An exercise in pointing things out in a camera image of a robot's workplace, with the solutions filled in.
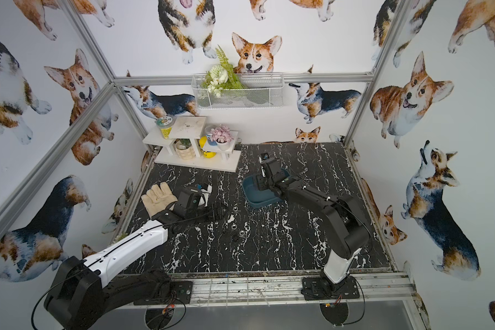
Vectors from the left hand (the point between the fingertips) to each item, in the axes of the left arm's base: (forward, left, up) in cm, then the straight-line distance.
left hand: (221, 204), depth 84 cm
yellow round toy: (+35, +13, -8) cm, 38 cm away
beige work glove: (+10, +33, -12) cm, 37 cm away
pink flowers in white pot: (+26, 0, +13) cm, 29 cm away
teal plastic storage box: (+8, -15, -11) cm, 20 cm away
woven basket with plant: (+36, +25, -5) cm, 44 cm away
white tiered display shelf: (+36, +15, +10) cm, 40 cm away
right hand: (+16, -20, +2) cm, 25 cm away
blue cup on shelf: (+33, +8, +10) cm, 35 cm away
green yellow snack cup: (+37, +29, +11) cm, 48 cm away
